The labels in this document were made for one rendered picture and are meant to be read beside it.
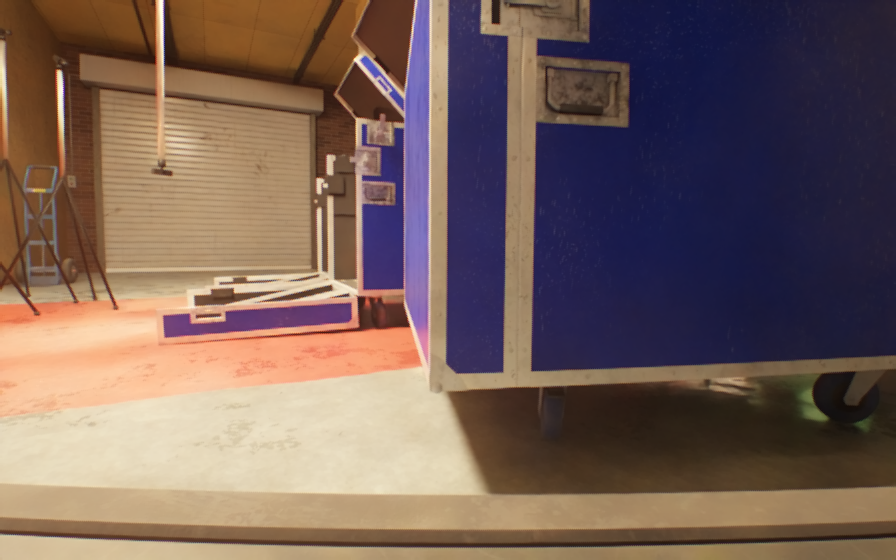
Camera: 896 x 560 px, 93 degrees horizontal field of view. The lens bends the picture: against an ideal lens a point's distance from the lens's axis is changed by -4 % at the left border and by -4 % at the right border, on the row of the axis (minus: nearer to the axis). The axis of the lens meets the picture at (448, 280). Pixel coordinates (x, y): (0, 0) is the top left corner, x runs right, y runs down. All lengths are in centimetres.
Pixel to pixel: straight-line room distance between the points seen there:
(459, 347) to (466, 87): 40
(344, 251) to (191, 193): 525
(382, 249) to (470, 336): 141
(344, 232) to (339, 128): 571
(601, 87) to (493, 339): 44
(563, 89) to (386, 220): 142
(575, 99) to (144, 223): 749
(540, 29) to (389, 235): 146
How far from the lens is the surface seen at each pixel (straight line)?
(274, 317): 203
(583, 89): 80
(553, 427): 91
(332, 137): 845
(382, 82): 343
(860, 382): 133
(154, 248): 793
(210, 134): 808
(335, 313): 205
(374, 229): 207
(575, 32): 81
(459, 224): 69
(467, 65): 74
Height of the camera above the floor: 39
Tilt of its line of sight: 4 degrees down
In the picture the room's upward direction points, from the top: straight up
